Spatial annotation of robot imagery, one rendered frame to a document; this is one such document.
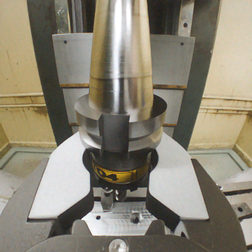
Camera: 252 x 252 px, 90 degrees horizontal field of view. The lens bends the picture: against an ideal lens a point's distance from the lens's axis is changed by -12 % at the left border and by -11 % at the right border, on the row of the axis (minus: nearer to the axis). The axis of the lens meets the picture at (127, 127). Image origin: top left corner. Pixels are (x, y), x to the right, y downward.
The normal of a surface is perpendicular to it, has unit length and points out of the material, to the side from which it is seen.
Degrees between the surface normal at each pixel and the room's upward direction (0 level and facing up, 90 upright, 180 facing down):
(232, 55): 90
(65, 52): 90
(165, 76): 89
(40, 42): 90
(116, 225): 0
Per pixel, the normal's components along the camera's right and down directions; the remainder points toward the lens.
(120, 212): 0.02, -0.86
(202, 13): 0.02, 0.51
